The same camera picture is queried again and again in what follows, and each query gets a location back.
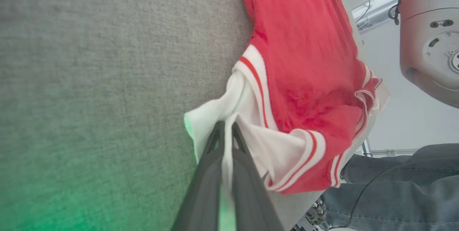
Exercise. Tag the red and white garment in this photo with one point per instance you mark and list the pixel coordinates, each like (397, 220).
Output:
(304, 62)

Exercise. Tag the chrome metal frame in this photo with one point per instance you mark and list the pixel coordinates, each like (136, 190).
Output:
(391, 151)

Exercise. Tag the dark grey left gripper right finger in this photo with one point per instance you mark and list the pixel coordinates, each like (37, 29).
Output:
(249, 195)

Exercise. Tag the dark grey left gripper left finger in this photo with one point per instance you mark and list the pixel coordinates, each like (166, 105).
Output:
(204, 188)

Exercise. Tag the blue denim trouser legs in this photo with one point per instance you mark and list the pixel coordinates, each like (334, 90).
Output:
(405, 195)

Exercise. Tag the grey fabric sofa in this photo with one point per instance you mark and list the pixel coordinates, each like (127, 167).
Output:
(107, 80)

